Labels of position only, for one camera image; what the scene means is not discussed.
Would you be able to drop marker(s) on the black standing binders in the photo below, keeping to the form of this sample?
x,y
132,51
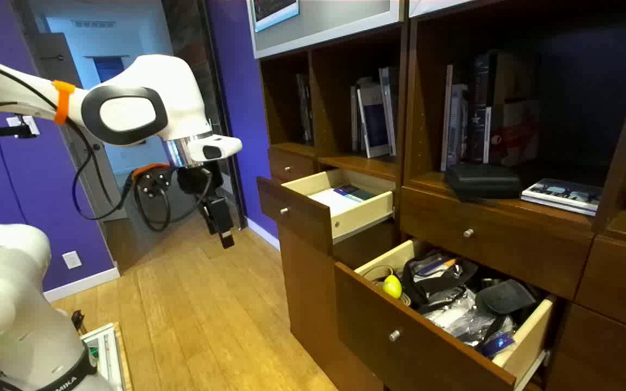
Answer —
x,y
484,93

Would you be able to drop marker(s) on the white wall outlet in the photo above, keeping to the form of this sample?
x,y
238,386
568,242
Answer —
x,y
73,258

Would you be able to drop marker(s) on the clear plastic bags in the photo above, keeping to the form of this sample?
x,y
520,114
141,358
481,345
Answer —
x,y
461,318

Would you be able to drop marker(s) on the flat lying book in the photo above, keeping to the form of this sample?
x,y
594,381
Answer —
x,y
563,193

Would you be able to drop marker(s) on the dark standing books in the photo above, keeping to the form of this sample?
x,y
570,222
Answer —
x,y
302,108

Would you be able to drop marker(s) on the white slatted box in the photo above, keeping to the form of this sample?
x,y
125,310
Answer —
x,y
108,355

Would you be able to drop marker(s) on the red standing box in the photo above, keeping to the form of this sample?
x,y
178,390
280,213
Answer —
x,y
520,133

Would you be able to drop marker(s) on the grey standing books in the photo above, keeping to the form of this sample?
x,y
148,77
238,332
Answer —
x,y
385,89

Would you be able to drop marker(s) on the narrow frosted glass door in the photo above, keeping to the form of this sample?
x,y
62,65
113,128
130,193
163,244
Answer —
x,y
430,4

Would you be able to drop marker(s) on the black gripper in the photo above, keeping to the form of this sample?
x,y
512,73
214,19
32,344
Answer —
x,y
216,210

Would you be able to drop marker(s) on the brown wooden shelving unit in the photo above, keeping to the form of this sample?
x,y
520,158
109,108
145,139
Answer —
x,y
604,108

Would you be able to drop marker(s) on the large cluttered wooden drawer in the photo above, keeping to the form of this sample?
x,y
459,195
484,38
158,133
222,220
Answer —
x,y
413,347

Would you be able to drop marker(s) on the black zip case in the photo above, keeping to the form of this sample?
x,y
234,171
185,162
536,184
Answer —
x,y
484,178

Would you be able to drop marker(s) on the wide frosted glass door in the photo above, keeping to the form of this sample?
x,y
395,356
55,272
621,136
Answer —
x,y
336,17

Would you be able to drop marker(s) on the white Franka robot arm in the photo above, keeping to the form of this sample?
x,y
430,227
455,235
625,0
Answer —
x,y
147,87

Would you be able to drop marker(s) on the yellow round object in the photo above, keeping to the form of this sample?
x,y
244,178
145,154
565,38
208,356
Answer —
x,y
393,288

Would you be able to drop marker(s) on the white paper sheet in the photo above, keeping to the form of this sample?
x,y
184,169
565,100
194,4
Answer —
x,y
333,201

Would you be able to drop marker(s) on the grey picture frame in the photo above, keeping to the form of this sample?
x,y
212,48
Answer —
x,y
374,120

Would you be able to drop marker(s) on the small wooden drawer with papers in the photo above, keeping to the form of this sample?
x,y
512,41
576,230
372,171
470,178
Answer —
x,y
302,213

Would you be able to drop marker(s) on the dark booklet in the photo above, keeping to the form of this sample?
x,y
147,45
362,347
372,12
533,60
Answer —
x,y
352,192

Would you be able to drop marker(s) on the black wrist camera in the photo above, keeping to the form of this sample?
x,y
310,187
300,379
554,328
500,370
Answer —
x,y
154,183

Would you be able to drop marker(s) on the white standing book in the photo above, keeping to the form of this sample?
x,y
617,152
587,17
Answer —
x,y
448,120

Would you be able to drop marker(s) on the closed wooden drawer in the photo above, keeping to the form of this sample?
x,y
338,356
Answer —
x,y
500,242
293,166
604,355
625,282

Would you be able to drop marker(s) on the black fabric pouch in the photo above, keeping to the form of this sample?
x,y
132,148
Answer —
x,y
507,296

